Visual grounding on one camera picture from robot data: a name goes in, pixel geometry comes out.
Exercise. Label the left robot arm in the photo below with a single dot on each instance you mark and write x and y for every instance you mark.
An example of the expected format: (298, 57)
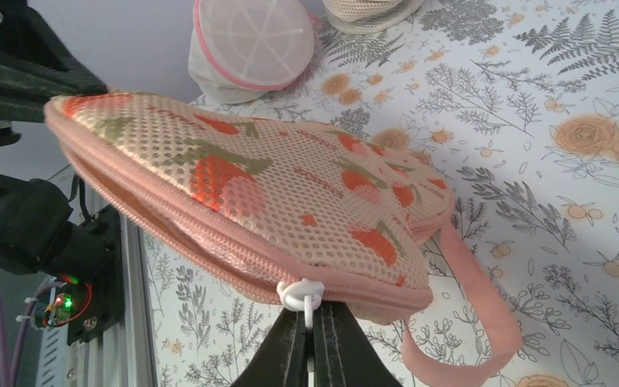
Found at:
(36, 234)

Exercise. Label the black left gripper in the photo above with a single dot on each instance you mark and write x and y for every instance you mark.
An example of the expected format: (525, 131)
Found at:
(35, 66)

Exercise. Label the floral peach mesh laundry bag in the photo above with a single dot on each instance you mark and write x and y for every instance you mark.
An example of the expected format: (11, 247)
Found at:
(257, 201)

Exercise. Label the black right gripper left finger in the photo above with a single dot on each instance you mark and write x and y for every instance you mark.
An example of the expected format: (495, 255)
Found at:
(281, 360)

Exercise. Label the aluminium front rail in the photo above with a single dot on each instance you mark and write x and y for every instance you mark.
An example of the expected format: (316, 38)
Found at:
(111, 343)

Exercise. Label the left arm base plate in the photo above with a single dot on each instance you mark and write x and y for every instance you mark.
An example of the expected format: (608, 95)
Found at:
(89, 267)

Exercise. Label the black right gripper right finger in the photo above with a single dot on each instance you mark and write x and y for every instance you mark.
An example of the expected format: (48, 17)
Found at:
(343, 355)

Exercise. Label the white zipper pull tie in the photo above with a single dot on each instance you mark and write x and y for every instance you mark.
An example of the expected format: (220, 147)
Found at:
(304, 296)

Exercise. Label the white pink-trimmed mesh laundry bag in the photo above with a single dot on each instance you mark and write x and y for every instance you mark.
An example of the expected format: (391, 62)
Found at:
(241, 50)

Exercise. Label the beige round mesh laundry bag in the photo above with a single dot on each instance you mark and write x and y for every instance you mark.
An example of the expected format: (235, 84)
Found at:
(365, 17)

